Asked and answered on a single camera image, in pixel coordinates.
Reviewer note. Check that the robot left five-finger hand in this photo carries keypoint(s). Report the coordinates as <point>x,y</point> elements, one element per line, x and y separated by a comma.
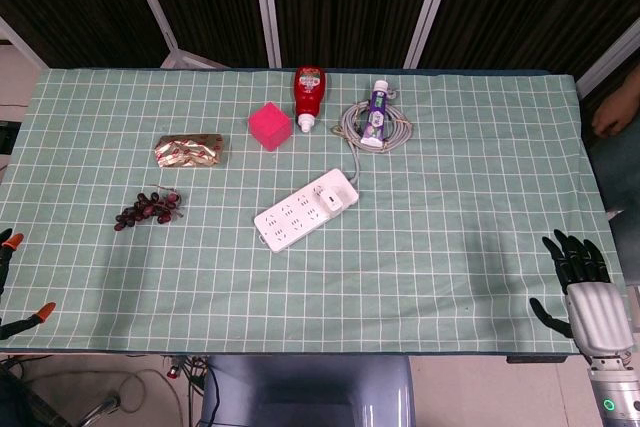
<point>11,239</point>

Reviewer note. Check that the robot right five-finger hand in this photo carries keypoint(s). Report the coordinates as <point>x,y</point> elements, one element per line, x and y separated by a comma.
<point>597,312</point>

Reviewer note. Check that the white power strip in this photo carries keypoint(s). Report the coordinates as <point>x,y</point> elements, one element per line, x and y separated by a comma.
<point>290,219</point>

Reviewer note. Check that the white charger plug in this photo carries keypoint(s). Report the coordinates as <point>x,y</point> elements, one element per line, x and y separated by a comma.
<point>332,200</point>

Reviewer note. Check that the dark red grape bunch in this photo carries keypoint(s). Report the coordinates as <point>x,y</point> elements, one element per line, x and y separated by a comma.
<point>147,209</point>

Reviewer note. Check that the green checkered tablecloth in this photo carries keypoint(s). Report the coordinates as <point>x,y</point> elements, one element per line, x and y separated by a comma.
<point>425,247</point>

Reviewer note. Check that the person bare foot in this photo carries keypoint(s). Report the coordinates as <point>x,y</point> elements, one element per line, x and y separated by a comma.
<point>614,119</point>

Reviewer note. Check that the gold foil snack packet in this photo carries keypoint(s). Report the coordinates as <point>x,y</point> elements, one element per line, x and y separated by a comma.
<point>189,151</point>

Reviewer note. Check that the red button floor device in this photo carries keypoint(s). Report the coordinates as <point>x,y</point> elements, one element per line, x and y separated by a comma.
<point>173,372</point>

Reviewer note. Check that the pink foam cube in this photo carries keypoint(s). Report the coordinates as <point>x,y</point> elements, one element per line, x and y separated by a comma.
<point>270,126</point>

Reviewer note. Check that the purple white toothpaste tube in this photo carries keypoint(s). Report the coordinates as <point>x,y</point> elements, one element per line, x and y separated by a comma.
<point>376,117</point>

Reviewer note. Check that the blue-grey robot torso base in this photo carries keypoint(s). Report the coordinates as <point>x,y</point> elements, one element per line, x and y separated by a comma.
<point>310,392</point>

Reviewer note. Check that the red ketchup bottle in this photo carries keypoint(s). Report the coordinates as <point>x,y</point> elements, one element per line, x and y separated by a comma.
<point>309,92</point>

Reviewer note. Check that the black table edge bracket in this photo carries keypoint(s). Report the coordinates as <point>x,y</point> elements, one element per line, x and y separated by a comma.
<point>537,359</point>

